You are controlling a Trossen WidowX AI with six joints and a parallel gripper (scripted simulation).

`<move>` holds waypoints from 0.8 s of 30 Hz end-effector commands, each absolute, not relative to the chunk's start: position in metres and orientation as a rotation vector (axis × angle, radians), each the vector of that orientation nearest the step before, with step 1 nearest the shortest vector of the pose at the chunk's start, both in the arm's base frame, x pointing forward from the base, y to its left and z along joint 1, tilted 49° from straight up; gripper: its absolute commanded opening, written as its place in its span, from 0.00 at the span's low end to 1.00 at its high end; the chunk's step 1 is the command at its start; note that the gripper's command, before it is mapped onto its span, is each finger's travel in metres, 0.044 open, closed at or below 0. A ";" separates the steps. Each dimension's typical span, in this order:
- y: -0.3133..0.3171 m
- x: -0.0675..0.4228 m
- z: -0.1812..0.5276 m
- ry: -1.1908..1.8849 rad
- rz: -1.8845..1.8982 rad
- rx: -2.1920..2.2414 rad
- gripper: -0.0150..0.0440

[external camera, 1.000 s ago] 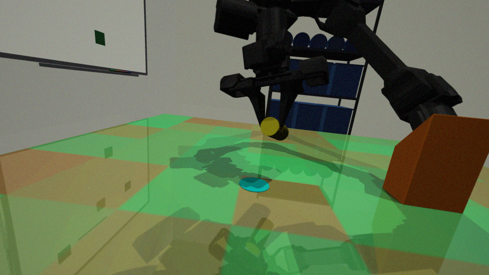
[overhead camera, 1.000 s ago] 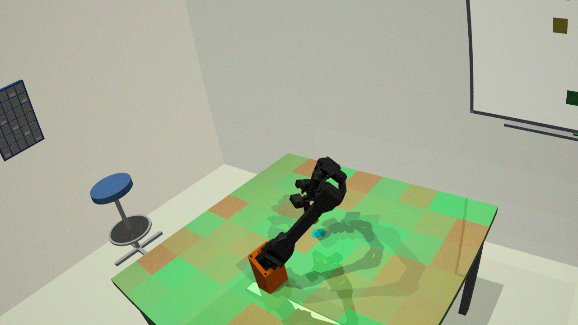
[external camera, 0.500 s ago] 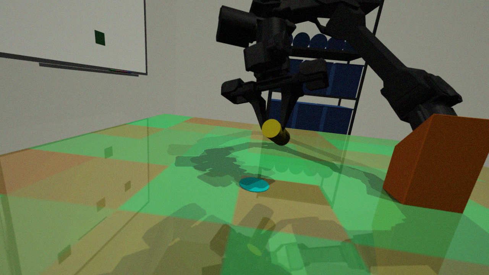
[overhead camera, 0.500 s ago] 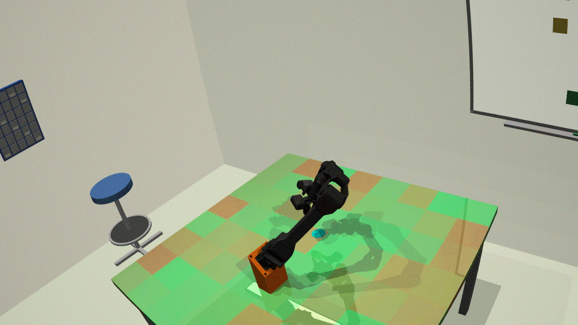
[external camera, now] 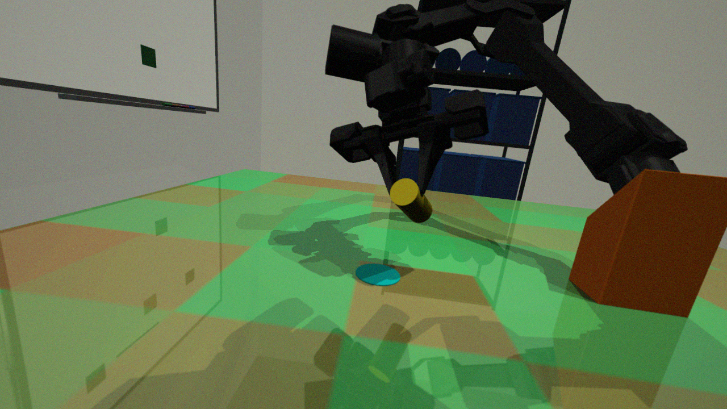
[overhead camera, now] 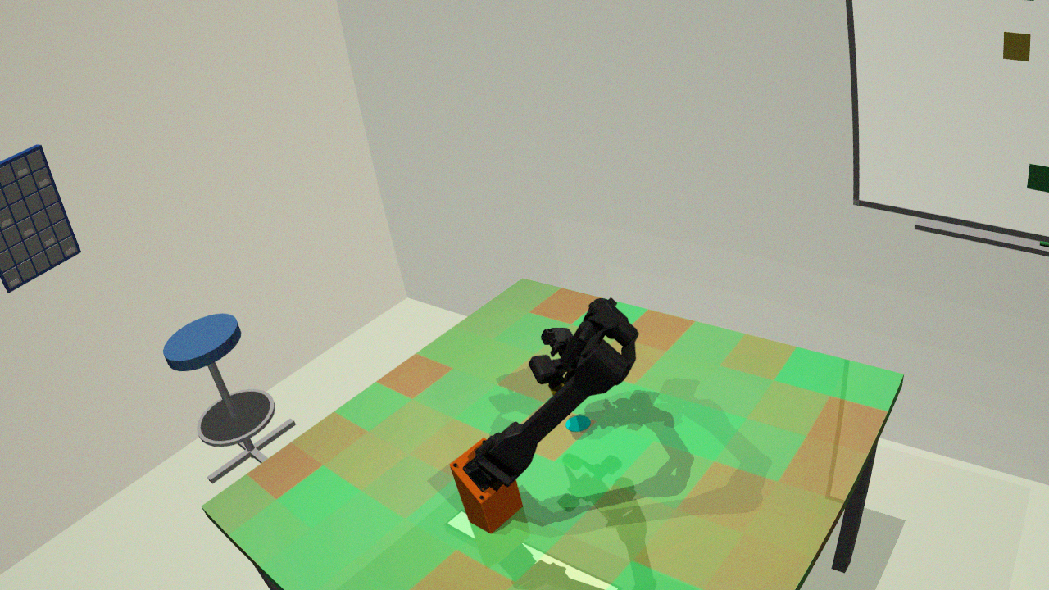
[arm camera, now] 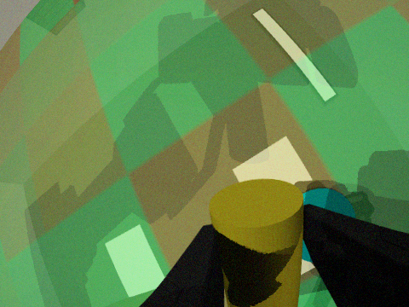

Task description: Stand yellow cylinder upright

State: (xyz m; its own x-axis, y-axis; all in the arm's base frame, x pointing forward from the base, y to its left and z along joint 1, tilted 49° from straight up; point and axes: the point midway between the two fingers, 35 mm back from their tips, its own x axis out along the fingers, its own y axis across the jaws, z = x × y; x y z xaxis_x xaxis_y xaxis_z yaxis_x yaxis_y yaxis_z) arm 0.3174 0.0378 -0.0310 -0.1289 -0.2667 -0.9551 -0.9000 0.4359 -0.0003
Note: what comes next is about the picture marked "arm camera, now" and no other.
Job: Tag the yellow tall cylinder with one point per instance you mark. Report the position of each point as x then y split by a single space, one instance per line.
259 227

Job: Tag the cyan circle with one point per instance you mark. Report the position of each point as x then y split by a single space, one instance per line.
330 200

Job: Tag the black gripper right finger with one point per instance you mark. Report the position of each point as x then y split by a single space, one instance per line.
361 263

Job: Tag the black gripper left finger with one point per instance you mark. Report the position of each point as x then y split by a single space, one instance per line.
196 279

